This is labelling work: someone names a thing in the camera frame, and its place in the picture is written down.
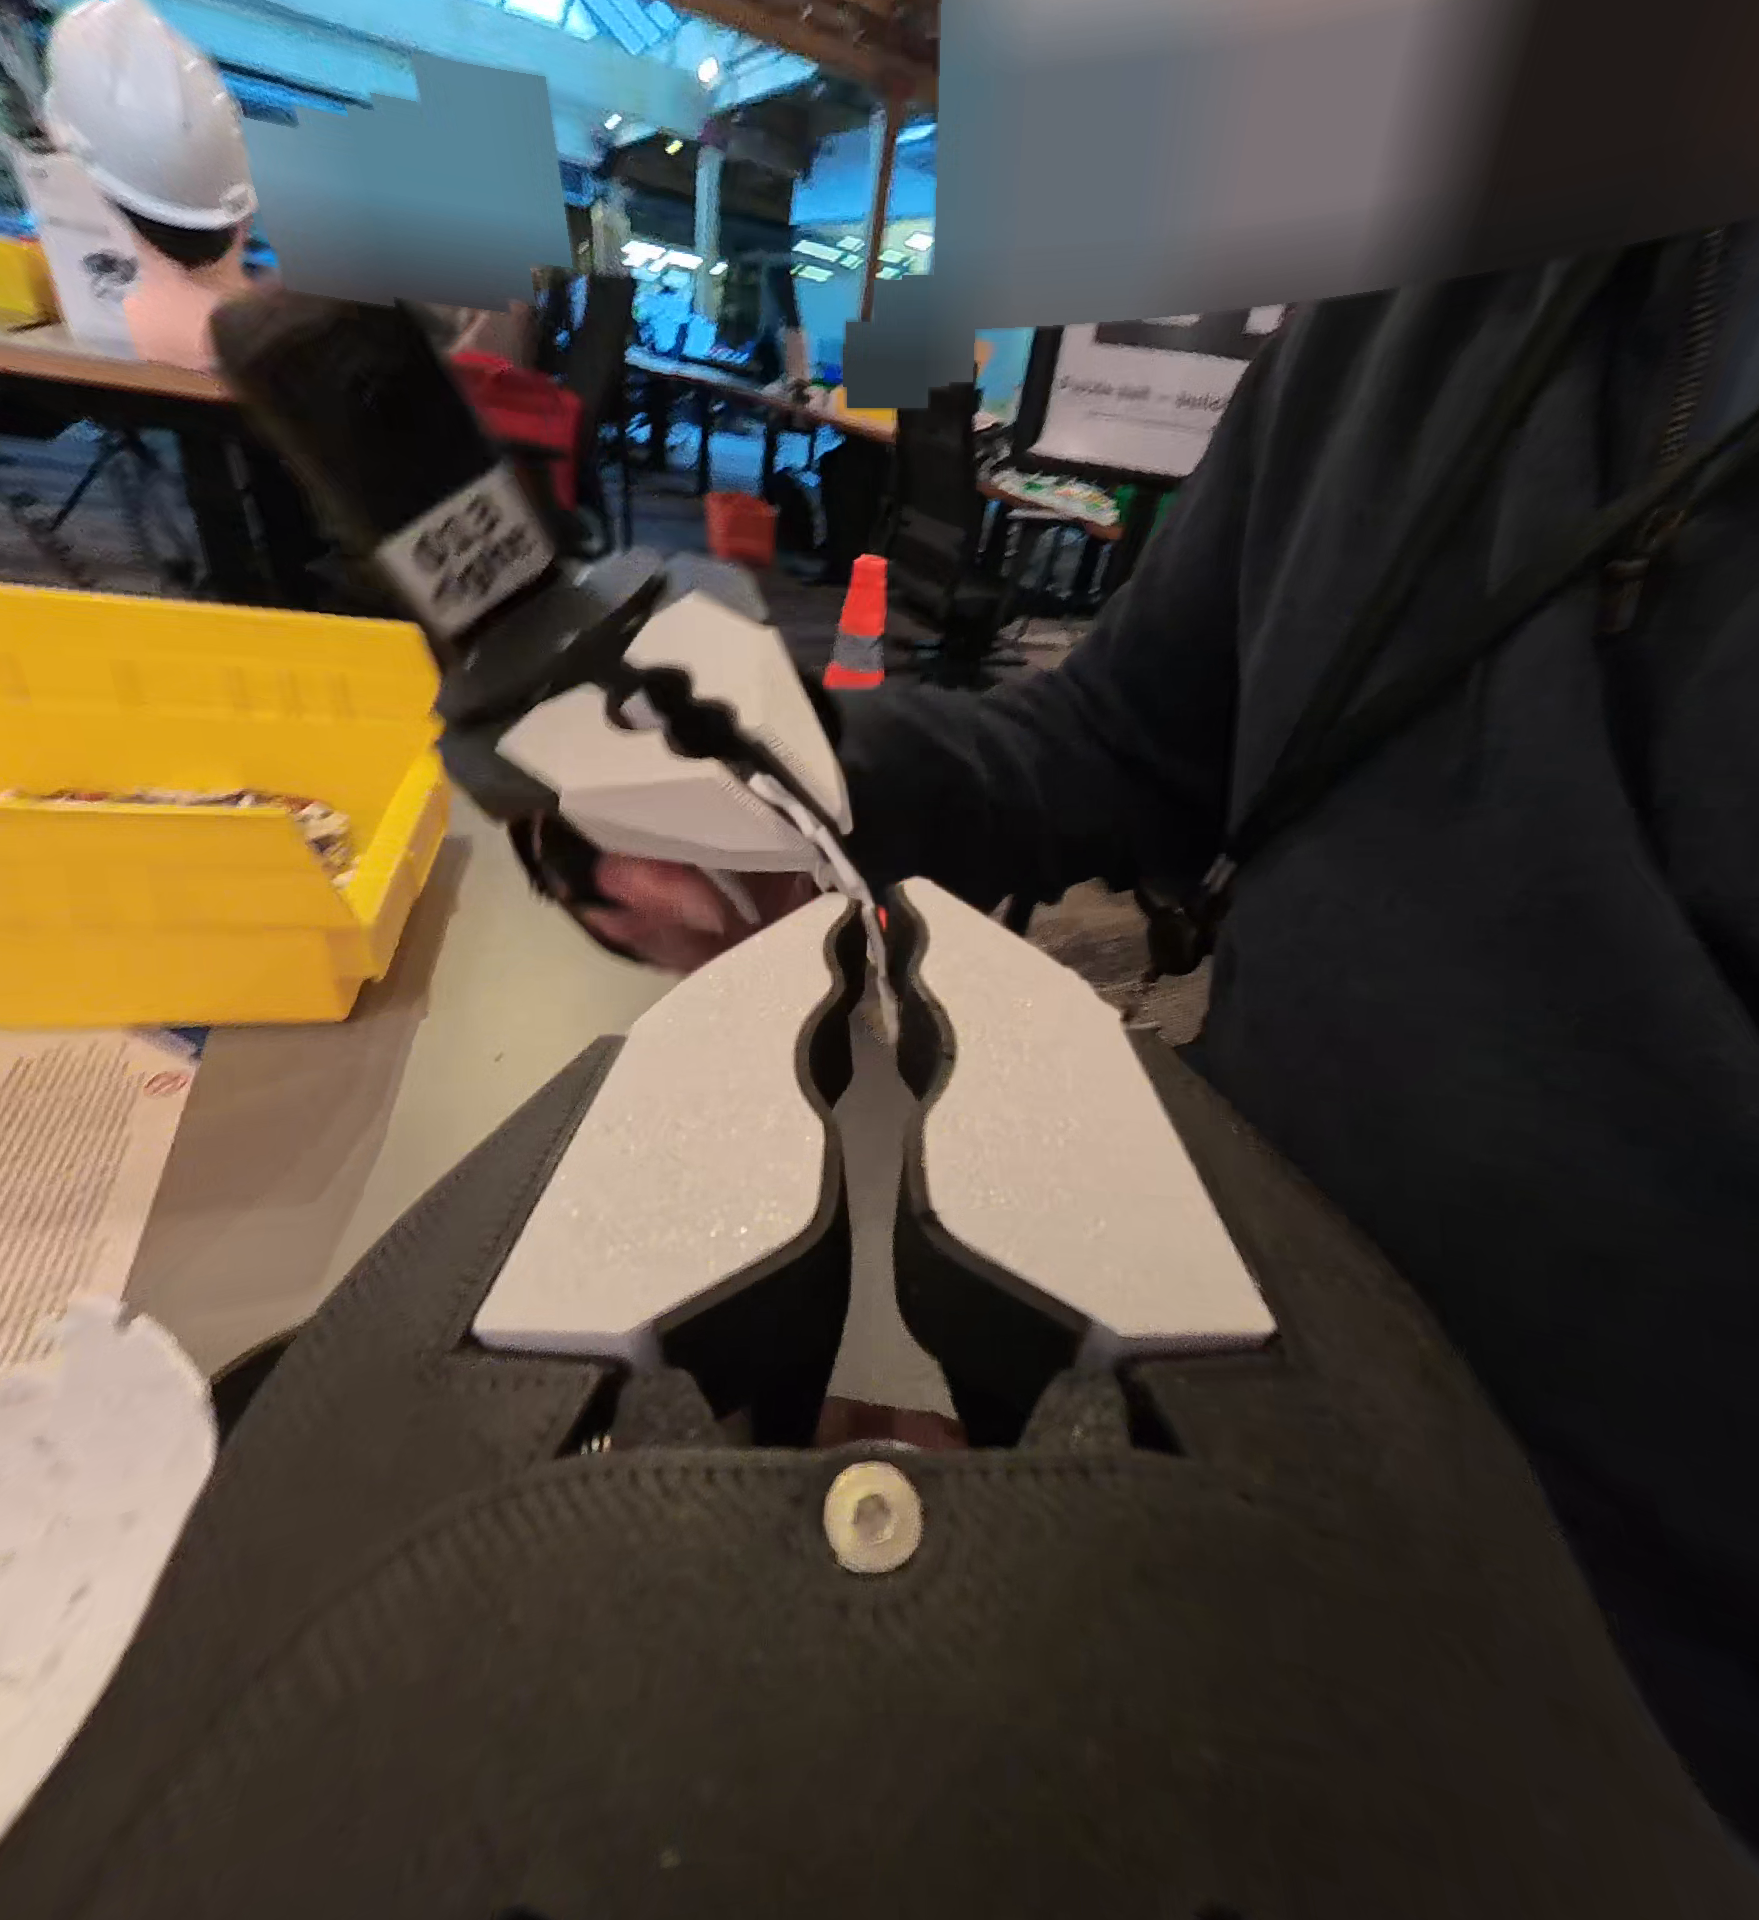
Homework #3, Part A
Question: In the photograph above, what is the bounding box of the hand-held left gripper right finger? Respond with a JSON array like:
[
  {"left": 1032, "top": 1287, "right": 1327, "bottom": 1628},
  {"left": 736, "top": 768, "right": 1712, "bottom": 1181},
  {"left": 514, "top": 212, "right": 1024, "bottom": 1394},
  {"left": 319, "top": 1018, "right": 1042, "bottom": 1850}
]
[{"left": 892, "top": 877, "right": 1281, "bottom": 1448}]

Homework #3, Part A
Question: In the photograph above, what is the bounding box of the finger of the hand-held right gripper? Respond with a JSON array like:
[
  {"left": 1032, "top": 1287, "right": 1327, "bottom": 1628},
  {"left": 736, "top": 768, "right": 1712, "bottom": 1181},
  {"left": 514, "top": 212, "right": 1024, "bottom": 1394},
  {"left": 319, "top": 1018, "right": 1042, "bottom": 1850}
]
[
  {"left": 492, "top": 694, "right": 840, "bottom": 874},
  {"left": 615, "top": 588, "right": 855, "bottom": 838}
]

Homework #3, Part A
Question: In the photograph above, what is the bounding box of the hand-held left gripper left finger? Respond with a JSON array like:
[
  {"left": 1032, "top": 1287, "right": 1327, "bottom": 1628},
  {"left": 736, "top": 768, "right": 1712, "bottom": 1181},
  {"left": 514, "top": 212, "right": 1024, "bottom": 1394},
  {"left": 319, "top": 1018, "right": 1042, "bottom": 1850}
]
[{"left": 470, "top": 890, "right": 882, "bottom": 1448}]

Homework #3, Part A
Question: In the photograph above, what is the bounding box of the small puzzle piece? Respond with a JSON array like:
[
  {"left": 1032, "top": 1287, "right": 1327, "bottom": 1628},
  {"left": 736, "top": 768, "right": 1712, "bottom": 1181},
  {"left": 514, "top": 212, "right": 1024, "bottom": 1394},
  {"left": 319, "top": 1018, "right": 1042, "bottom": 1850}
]
[{"left": 745, "top": 761, "right": 914, "bottom": 1052}]

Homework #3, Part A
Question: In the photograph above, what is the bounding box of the heap of puzzle pieces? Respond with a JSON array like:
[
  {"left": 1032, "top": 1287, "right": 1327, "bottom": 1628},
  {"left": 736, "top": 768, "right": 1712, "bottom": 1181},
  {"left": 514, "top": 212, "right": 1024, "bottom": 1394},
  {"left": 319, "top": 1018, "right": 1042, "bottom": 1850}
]
[{"left": 0, "top": 784, "right": 359, "bottom": 888}]

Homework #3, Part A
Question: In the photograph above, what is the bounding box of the yellow plastic bin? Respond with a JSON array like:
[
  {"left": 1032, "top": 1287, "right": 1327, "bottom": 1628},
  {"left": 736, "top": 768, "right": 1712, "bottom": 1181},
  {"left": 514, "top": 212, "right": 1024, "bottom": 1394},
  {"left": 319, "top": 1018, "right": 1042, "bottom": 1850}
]
[{"left": 0, "top": 577, "right": 454, "bottom": 1029}]

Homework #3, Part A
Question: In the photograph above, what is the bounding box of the colourful puzzle ball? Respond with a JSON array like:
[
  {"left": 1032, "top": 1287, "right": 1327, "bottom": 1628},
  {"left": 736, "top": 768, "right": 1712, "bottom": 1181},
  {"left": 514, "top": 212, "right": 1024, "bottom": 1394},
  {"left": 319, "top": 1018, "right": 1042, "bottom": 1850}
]
[{"left": 0, "top": 1297, "right": 221, "bottom": 1920}]

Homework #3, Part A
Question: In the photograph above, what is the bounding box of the person's right hand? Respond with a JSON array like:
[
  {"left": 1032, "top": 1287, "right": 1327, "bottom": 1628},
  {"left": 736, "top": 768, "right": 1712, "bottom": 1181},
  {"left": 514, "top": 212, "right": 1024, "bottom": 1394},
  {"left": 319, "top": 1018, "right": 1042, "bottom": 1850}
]
[{"left": 577, "top": 850, "right": 823, "bottom": 972}]

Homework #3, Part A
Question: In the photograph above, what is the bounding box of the person's left hand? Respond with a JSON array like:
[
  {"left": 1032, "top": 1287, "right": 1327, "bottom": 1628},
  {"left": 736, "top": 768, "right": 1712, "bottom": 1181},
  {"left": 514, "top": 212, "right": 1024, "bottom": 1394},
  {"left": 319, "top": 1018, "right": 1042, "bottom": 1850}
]
[{"left": 817, "top": 1399, "right": 971, "bottom": 1453}]

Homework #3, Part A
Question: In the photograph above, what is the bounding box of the orange traffic cone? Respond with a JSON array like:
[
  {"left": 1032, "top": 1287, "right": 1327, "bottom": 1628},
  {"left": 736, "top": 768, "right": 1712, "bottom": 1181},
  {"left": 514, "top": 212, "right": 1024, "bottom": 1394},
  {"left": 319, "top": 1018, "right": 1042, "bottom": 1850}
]
[{"left": 823, "top": 555, "right": 894, "bottom": 692}]

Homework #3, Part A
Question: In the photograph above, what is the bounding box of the red storage bin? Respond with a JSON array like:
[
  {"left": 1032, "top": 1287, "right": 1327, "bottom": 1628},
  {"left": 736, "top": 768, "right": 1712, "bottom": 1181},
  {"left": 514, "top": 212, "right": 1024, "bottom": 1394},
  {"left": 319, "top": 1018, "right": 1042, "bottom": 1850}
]
[{"left": 452, "top": 352, "right": 585, "bottom": 512}]

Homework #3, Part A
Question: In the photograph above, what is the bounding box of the black framed sign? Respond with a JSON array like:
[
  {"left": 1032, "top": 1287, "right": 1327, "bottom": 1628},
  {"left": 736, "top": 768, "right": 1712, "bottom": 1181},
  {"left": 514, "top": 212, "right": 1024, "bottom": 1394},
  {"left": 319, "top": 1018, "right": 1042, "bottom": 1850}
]
[{"left": 1027, "top": 307, "right": 1294, "bottom": 483}]

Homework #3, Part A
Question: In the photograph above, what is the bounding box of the pink mannequin head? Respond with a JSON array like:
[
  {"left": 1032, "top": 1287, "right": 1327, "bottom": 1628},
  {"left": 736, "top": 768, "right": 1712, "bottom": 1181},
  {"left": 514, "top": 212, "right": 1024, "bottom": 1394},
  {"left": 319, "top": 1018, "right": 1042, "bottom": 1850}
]
[{"left": 118, "top": 210, "right": 254, "bottom": 370}]

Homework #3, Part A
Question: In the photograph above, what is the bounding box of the wooden work table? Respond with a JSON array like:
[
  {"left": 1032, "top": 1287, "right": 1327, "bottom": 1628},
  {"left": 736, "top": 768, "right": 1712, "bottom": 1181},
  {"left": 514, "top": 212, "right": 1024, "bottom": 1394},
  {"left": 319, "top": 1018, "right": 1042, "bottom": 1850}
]
[{"left": 0, "top": 327, "right": 242, "bottom": 594}]

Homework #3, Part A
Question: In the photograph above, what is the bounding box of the white carton box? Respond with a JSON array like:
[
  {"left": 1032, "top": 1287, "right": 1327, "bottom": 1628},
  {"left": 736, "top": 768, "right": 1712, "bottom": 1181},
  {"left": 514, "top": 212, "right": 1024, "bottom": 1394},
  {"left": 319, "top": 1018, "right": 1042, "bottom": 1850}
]
[{"left": 13, "top": 147, "right": 146, "bottom": 356}]

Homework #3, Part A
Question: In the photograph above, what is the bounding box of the white instruction leaflet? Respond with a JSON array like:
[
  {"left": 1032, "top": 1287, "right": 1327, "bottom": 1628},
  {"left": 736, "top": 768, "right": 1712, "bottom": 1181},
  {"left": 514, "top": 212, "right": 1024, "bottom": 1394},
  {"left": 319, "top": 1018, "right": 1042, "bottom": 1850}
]
[{"left": 0, "top": 1026, "right": 201, "bottom": 1374}]

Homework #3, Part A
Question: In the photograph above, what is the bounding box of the white hard hat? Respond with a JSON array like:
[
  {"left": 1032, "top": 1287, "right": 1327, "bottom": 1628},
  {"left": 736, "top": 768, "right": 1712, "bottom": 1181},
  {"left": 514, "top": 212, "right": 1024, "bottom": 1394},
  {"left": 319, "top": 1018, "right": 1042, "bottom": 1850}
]
[{"left": 39, "top": 0, "right": 261, "bottom": 234}]

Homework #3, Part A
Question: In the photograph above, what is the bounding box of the black shoulder strap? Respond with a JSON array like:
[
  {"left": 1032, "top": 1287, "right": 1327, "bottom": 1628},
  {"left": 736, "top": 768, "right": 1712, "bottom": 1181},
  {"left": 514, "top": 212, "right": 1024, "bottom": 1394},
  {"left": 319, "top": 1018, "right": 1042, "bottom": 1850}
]
[{"left": 1138, "top": 254, "right": 1759, "bottom": 980}]

